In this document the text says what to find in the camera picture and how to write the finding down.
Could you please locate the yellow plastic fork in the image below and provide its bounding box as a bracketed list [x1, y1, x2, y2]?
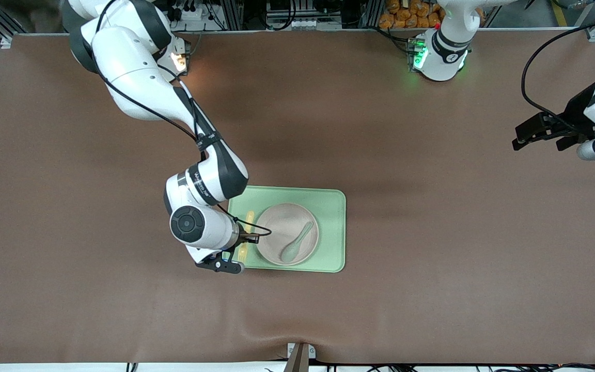
[238, 210, 255, 260]

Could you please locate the round beige plate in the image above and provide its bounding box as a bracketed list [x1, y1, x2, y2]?
[255, 203, 320, 267]

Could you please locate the light green plastic spoon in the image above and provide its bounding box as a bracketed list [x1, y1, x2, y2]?
[280, 221, 314, 262]

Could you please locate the light green rectangular tray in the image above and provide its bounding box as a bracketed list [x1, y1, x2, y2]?
[223, 185, 347, 273]

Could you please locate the brown table mat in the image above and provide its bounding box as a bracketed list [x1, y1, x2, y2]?
[0, 28, 595, 365]

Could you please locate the orange bread pack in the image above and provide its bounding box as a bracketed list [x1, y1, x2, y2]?
[379, 0, 444, 29]

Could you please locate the white terminal strip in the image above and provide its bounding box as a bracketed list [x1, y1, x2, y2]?
[267, 18, 342, 30]

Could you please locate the white power strip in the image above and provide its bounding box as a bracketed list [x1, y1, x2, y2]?
[171, 4, 210, 22]

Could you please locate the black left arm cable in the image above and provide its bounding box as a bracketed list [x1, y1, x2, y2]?
[521, 13, 595, 136]

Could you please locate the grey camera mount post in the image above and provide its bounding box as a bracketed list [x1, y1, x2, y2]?
[283, 342, 317, 372]

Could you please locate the aluminium frame post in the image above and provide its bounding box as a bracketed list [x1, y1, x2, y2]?
[220, 0, 244, 30]
[359, 0, 383, 29]

